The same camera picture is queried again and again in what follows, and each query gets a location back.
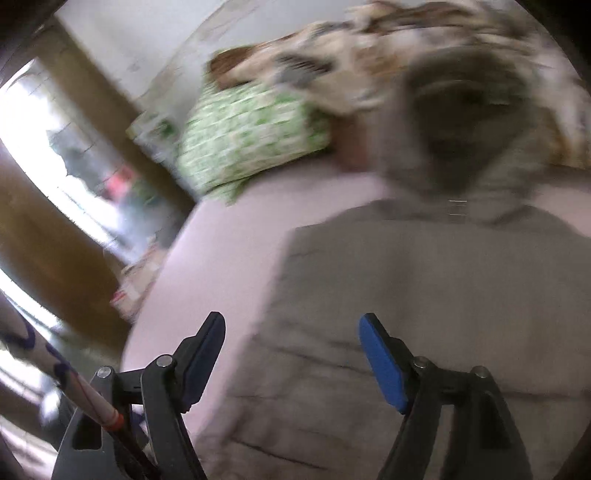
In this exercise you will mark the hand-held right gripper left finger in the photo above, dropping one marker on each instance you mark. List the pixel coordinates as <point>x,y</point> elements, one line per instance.
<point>207,350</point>

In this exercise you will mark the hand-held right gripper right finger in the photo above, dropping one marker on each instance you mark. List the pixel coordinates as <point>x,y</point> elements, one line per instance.
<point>385,364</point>

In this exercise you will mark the grey quilted blanket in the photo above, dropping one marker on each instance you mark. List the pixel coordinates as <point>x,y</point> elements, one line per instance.
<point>415,277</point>

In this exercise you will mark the pink quilted bed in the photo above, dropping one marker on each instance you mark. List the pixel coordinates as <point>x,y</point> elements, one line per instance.
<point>221,258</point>

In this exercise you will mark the white printed gift bag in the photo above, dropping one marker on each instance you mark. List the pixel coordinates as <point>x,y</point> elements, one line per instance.
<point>134,281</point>

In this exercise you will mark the white rod with blue print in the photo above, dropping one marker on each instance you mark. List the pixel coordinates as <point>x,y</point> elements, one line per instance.
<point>69,374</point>

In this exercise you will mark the wooden door with glass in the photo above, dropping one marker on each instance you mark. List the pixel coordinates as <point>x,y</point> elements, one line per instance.
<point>51,249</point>

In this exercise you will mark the green checkered pillow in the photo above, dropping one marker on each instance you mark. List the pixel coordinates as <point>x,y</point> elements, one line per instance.
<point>240,138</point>

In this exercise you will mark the green floral printed bag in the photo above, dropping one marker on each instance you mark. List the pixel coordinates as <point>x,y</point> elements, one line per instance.
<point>152,129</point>

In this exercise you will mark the cream leaf print blanket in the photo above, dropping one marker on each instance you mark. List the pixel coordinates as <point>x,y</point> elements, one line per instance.
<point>332,60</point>

